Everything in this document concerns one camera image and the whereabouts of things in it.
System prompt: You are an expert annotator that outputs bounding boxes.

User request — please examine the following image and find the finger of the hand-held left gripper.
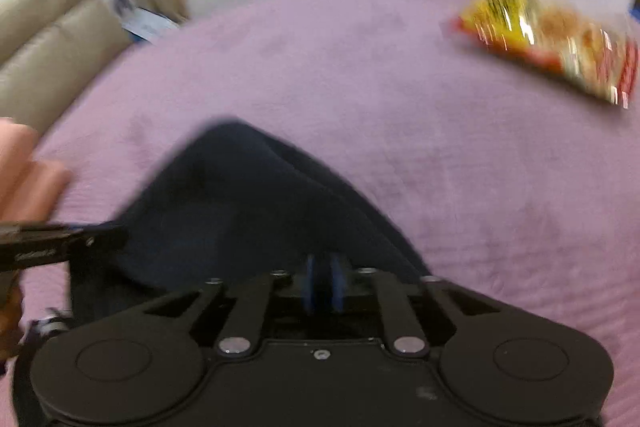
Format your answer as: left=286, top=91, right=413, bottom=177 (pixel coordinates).
left=65, top=223, right=130, bottom=265

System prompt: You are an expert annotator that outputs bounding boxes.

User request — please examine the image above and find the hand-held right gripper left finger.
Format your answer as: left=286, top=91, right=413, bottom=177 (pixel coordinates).
left=142, top=254, right=321, bottom=358

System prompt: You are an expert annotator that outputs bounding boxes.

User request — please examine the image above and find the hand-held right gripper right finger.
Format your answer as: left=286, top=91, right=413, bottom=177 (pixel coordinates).
left=325, top=254, right=506, bottom=358

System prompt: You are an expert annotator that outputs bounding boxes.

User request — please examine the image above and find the dark navy garment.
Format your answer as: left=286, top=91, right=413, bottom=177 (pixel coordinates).
left=67, top=119, right=433, bottom=338

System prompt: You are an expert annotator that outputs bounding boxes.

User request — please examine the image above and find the pink folded blanket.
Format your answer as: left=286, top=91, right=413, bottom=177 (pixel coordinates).
left=0, top=117, right=72, bottom=228

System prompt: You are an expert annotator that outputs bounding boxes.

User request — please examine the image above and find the beige padded headboard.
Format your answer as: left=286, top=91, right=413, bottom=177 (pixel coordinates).
left=0, top=0, right=133, bottom=135

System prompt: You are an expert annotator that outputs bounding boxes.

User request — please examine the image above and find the white blue cloth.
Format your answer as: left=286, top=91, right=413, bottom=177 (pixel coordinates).
left=112, top=0, right=178, bottom=42

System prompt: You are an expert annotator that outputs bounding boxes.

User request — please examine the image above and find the red yellow snack packet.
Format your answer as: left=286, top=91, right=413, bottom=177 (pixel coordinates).
left=440, top=0, right=640, bottom=108

